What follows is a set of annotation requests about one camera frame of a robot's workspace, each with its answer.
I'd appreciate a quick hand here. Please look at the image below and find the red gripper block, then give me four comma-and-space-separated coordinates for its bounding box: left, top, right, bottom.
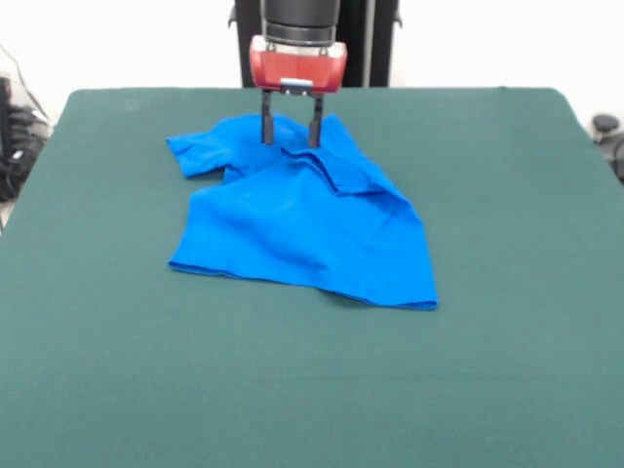
248, 35, 349, 149

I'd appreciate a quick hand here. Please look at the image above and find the blue shirt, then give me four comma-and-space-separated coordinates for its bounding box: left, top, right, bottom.
165, 112, 439, 312

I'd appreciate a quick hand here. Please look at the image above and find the dark green table cloth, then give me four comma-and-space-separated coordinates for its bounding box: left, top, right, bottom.
0, 86, 624, 468

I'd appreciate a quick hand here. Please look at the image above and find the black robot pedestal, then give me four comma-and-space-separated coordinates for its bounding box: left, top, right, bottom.
227, 0, 405, 90

